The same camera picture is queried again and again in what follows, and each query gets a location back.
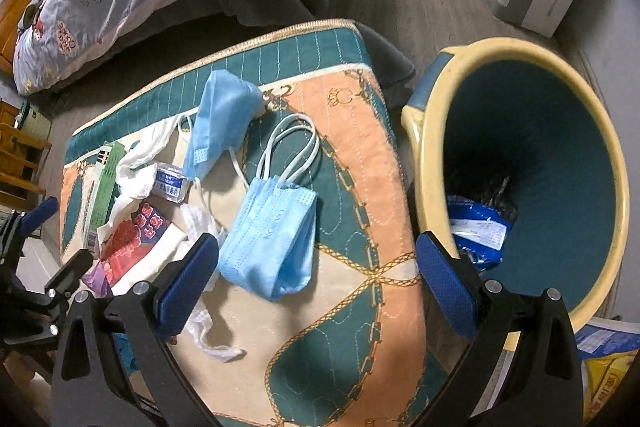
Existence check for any white red plastic bag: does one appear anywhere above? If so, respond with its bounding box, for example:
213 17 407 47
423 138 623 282
82 116 191 297

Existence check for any blue wet wipes pack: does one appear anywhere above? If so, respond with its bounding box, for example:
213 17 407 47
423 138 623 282
447 195 514 272

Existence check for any small blue white sachet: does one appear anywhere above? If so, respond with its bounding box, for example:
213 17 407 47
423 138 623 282
151 162 191 204

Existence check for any blue face mask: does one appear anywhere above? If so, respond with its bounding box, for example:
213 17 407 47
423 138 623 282
218 113 320 301
182 70 265 182

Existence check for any black plastic bag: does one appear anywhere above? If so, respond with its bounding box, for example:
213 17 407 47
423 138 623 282
472 176 518 225

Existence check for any yellow teal trash bin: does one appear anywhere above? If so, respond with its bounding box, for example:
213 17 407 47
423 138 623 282
401 37 630 329

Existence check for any wooden chair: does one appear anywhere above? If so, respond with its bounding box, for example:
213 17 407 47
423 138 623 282
1 101 51 211

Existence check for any blue white package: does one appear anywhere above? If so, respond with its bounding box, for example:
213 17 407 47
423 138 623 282
575 317 640 360

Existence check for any yellow cardboard box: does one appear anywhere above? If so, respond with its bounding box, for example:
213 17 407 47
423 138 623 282
580 349 638 424

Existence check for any patterned teal orange cushion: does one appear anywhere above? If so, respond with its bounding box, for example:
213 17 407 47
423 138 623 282
60 20 447 426

